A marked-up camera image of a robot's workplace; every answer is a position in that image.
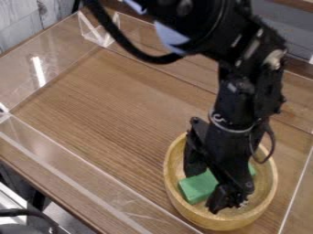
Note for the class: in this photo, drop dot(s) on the green rectangular block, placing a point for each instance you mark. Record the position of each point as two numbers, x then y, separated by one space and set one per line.
196 188

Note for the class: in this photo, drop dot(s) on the brown wooden bowl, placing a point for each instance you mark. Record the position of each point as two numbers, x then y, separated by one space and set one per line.
230 218

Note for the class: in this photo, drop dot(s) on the clear acrylic corner bracket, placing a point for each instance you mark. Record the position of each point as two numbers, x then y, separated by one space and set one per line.
91 33

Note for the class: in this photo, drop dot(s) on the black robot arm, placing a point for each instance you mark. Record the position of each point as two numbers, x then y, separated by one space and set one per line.
222 30

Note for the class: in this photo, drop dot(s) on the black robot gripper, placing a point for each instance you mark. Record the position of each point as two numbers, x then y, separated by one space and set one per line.
222 150

